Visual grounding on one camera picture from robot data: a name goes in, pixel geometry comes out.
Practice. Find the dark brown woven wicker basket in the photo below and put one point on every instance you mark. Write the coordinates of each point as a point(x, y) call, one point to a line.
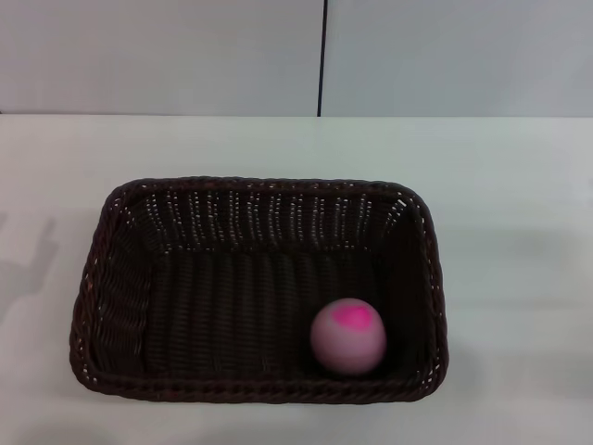
point(222, 296)

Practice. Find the pink ball with magenta patch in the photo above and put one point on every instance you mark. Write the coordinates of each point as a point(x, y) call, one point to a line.
point(347, 343)

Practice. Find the black vertical wall strip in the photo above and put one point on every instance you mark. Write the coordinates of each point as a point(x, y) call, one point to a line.
point(322, 55)

